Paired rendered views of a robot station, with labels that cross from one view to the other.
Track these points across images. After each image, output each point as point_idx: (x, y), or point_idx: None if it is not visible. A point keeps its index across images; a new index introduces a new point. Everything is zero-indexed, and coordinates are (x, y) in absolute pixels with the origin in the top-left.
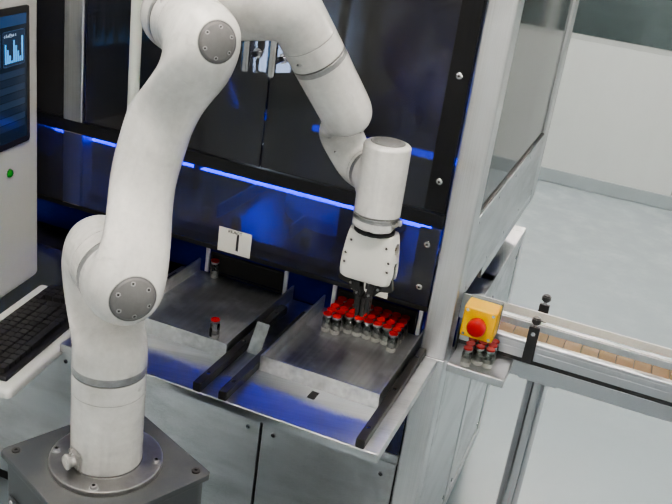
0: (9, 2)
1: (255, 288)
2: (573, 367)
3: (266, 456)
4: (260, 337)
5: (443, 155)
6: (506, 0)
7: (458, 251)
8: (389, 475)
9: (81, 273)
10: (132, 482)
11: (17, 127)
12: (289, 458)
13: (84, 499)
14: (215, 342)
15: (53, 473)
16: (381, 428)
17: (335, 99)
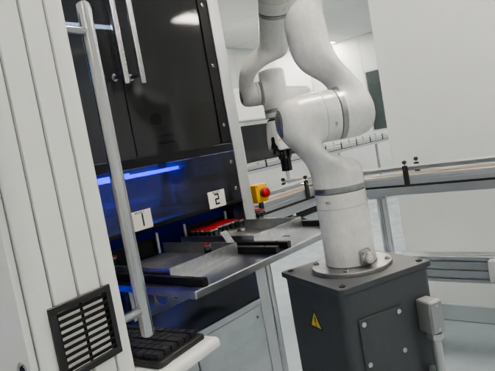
0: None
1: (144, 260)
2: (275, 205)
3: (205, 369)
4: (229, 238)
5: (220, 110)
6: (217, 23)
7: (242, 158)
8: (260, 313)
9: (349, 104)
10: (378, 253)
11: None
12: (216, 355)
13: (395, 263)
14: (230, 246)
15: (373, 269)
16: None
17: None
